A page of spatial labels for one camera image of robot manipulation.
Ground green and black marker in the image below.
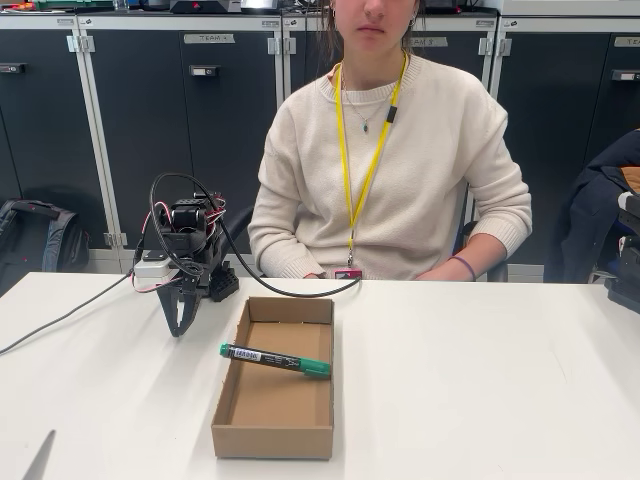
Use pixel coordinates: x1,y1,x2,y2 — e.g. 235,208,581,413
217,341,333,381

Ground person's left forearm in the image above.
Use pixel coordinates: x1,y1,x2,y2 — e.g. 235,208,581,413
462,197,534,282

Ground person's right forearm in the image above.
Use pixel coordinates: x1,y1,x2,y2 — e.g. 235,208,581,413
248,199,326,280

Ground person in cream sweater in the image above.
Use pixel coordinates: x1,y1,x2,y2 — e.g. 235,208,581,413
248,0,534,282

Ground person's left hand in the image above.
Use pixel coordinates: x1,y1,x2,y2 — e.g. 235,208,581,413
416,260,469,282

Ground open cardboard box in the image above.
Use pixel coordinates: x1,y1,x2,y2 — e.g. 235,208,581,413
210,296,335,461

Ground dark grey backpack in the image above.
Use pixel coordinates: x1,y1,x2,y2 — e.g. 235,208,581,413
0,198,92,296

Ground grey label reading TEAM 4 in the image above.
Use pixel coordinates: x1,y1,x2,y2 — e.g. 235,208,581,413
183,33,236,45

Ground black flat electronic device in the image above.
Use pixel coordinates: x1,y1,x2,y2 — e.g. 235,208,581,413
169,0,242,15

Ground green flat box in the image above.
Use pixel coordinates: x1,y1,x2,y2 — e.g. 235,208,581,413
34,0,116,12

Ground dark navy jacket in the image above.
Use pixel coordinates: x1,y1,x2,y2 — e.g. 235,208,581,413
559,128,640,284

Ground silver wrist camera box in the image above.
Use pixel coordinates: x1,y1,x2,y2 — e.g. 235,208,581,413
133,250,172,279

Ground thin grey power cable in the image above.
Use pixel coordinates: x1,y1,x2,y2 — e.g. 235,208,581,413
0,272,137,355

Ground thick black camera cable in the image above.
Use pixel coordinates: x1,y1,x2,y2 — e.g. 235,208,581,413
149,172,362,299

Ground yellow lanyard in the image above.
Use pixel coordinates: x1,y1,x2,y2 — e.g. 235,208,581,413
333,49,409,267

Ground thin necklace with teal pendant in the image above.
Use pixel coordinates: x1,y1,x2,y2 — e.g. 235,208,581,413
342,84,396,135

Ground purple hair tie bracelet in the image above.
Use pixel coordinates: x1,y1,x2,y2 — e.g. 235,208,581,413
452,255,477,282

